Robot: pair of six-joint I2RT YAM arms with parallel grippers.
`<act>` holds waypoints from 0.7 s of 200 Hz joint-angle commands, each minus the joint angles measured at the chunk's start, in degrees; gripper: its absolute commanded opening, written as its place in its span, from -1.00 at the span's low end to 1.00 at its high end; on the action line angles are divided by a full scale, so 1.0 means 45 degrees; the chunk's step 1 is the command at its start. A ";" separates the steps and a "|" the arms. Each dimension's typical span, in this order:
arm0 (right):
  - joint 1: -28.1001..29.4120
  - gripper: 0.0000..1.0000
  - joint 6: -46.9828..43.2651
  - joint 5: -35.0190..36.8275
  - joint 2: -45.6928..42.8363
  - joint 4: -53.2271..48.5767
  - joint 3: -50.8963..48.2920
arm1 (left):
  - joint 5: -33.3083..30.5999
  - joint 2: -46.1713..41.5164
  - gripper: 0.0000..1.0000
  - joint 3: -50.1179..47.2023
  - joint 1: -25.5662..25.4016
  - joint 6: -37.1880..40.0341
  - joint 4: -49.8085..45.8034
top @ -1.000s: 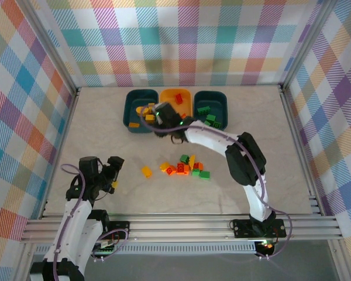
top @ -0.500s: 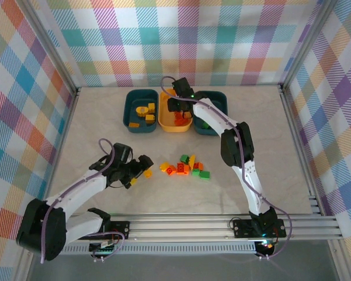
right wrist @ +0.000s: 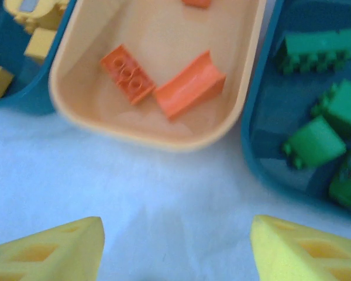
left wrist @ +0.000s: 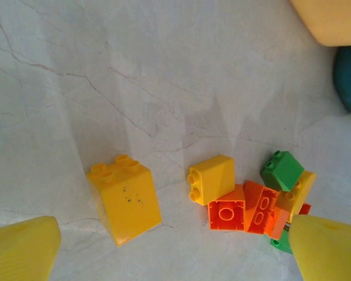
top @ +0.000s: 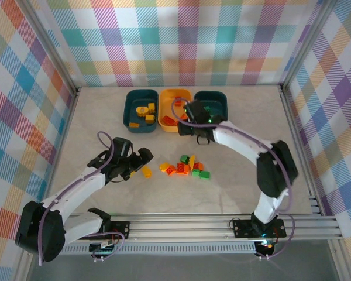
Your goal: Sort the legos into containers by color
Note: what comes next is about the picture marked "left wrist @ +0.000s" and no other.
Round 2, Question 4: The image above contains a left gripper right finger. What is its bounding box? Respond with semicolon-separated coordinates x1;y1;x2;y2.
288;215;351;281

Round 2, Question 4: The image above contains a long yellow lego brick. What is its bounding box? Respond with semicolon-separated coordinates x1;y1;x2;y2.
276;170;318;217

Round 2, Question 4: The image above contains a green lego brick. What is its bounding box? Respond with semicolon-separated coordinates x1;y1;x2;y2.
269;229;295;255
260;150;305;193

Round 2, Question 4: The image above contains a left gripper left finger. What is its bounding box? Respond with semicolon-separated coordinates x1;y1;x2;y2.
0;215;62;281

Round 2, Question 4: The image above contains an orange lego brick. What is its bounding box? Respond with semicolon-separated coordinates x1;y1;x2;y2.
269;203;312;239
242;180;281;235
207;183;247;232

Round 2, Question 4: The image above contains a yellow plastic container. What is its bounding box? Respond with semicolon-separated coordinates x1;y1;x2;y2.
289;0;351;47

